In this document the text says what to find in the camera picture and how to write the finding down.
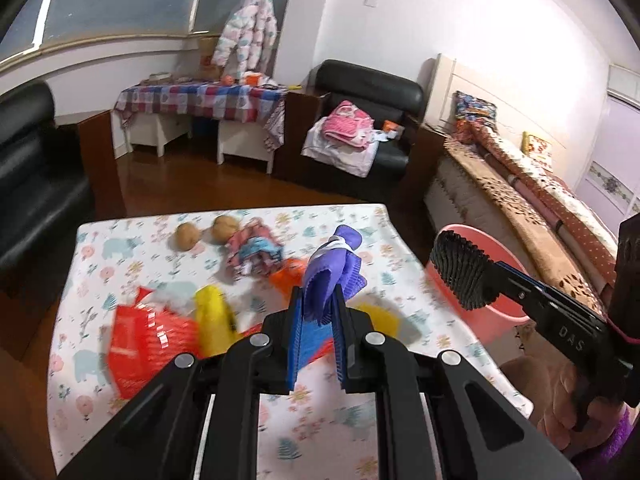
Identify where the white folded cloth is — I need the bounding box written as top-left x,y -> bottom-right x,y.
300,117 -> 380,178

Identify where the orange peel piece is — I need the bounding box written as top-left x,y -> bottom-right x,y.
355,304 -> 401,338

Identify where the right walnut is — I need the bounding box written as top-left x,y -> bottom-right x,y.
210,214 -> 240,245

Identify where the right hand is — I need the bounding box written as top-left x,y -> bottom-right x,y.
500,356 -> 636,458

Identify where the walnut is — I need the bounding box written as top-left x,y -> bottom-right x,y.
174,222 -> 202,252
210,214 -> 240,245

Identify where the left black leather armchair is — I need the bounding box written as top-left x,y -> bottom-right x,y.
0,80 -> 126,360

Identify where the red snack bag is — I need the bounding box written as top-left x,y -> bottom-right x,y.
107,287 -> 200,400

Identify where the pink plastic bucket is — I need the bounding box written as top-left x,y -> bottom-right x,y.
425,223 -> 530,344

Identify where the yellow plastic wrapper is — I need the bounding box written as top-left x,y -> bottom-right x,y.
194,285 -> 240,358

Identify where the orange fruit on table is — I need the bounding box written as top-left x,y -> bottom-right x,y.
220,75 -> 234,86

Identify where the white side table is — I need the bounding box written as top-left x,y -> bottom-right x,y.
122,113 -> 273,174

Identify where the orange box on armchair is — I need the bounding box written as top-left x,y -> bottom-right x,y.
383,120 -> 405,140

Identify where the colourful patterned pillow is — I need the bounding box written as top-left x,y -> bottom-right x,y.
452,90 -> 498,144

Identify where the checkered tablecloth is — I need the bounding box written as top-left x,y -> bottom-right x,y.
114,81 -> 286,151

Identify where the pink hanging puffer jacket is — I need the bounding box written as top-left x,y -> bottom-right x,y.
212,0 -> 278,79

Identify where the yellow patterned pillow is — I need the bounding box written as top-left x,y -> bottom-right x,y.
521,131 -> 553,171

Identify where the orange plastic bag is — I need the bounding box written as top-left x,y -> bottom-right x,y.
269,258 -> 307,301

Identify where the black leather armchair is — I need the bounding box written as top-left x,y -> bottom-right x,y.
0,80 -> 126,360
272,60 -> 424,205

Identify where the white wardrobe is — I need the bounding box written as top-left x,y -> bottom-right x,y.
577,65 -> 640,233

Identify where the right black leather armchair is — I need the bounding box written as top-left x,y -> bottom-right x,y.
272,60 -> 424,205

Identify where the left walnut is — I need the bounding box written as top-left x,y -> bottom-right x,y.
174,222 -> 202,252

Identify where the bed with brown blanket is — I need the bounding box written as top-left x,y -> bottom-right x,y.
423,55 -> 618,313

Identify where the blue foam net sleeve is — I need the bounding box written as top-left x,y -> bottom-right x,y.
299,259 -> 366,369

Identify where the pink folded blanket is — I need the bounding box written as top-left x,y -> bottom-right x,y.
321,100 -> 374,151

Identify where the orange box on table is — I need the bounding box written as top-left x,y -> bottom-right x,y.
242,70 -> 264,87

